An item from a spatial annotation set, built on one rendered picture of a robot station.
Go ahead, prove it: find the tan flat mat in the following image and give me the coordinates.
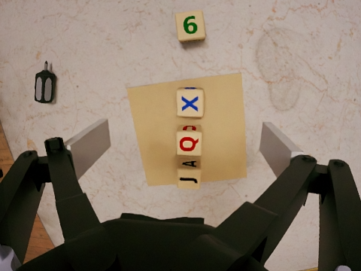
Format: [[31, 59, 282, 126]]
[[127, 73, 247, 186]]

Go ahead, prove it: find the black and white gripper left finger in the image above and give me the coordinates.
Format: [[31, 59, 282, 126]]
[[0, 119, 121, 271]]

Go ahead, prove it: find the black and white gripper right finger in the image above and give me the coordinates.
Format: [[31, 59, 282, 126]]
[[170, 122, 361, 271]]

